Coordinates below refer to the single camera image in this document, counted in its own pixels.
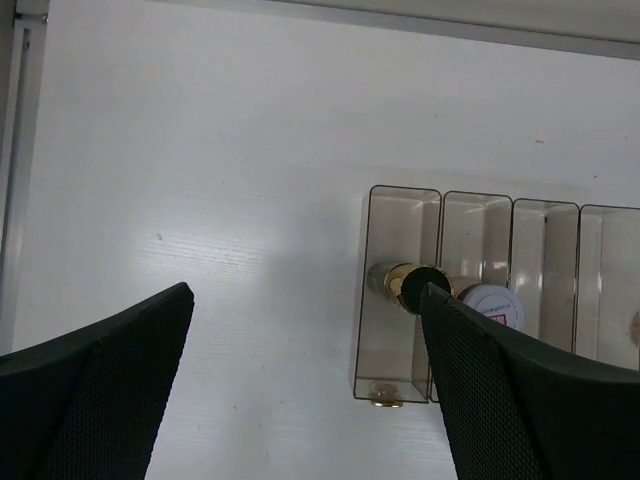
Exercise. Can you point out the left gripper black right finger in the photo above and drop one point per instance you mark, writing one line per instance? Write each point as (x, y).
(515, 407)

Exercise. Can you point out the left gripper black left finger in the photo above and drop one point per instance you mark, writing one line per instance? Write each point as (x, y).
(89, 404)

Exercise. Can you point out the white-lid red-label jar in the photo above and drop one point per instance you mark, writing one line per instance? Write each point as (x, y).
(496, 302)

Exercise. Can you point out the gold black-capped bottle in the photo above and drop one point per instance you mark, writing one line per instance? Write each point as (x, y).
(402, 284)

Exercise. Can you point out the clear bin, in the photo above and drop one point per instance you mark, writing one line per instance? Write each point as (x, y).
(544, 250)
(475, 238)
(607, 316)
(400, 226)

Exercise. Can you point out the aluminium frame rail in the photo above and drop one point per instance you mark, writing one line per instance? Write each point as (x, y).
(23, 37)

